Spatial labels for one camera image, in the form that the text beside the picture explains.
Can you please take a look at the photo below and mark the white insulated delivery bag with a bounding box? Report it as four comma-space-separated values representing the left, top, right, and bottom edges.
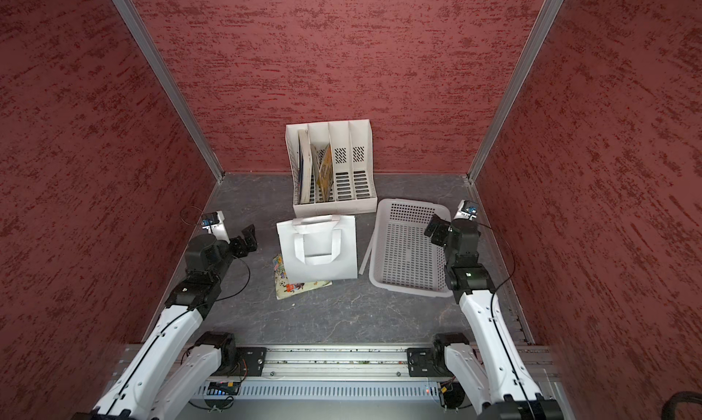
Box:
276, 215, 358, 283

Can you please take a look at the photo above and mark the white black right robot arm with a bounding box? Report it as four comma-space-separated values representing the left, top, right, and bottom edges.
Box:
424, 214, 565, 419

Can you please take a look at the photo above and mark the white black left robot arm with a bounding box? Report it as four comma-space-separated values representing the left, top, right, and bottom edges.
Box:
74, 224, 261, 419

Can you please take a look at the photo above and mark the white perforated plastic basket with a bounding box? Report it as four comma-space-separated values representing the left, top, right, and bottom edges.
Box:
369, 199, 452, 299

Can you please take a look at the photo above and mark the colourful picture book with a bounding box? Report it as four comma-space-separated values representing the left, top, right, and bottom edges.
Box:
273, 255, 333, 300

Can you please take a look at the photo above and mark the white loose paper strip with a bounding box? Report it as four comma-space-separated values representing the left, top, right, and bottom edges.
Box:
358, 236, 375, 275

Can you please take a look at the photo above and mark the white perforated file organizer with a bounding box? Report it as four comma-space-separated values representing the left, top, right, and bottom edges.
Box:
285, 119, 378, 218

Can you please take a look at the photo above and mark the yellow brown book in organizer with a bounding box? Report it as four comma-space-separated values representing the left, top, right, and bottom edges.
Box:
312, 144, 334, 202

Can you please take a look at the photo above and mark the white book in organizer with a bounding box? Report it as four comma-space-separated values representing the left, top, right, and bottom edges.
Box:
298, 128, 313, 204

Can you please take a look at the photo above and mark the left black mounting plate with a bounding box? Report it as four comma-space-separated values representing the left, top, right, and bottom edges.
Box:
211, 347, 268, 379

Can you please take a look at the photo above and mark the black mounting plate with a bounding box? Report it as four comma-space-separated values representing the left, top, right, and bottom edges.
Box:
211, 347, 268, 379
406, 344, 465, 379

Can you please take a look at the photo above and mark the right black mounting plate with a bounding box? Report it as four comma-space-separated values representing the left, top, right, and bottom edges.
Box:
406, 344, 465, 379

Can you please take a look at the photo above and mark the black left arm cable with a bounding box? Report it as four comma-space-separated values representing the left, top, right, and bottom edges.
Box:
103, 205, 252, 416

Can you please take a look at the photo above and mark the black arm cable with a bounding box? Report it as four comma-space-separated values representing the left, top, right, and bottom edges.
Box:
438, 220, 536, 416
103, 205, 252, 416

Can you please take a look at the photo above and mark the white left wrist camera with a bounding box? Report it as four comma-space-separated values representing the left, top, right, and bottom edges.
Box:
200, 211, 230, 244

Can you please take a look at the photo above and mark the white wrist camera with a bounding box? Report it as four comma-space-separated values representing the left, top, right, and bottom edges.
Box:
452, 200, 479, 222
200, 211, 230, 244

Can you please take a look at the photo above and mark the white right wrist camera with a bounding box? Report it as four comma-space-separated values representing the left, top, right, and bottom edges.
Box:
452, 200, 479, 222

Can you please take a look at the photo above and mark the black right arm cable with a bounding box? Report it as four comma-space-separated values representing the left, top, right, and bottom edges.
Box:
438, 220, 536, 416

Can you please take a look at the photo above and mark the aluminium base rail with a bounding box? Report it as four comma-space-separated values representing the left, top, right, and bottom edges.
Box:
240, 344, 447, 381

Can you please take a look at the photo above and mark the white slotted cable duct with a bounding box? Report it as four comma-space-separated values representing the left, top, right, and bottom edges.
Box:
191, 380, 442, 402

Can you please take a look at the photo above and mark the aluminium right corner post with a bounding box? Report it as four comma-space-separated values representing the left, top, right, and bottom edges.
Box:
467, 0, 565, 185

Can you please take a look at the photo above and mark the aluminium corner post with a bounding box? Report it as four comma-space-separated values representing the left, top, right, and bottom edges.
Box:
111, 0, 225, 183
467, 0, 565, 185

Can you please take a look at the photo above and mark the aluminium left corner post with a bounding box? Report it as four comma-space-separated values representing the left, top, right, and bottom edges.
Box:
111, 0, 225, 183

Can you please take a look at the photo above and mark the black corrugated hose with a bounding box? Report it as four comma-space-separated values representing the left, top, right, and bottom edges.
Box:
660, 391, 702, 420

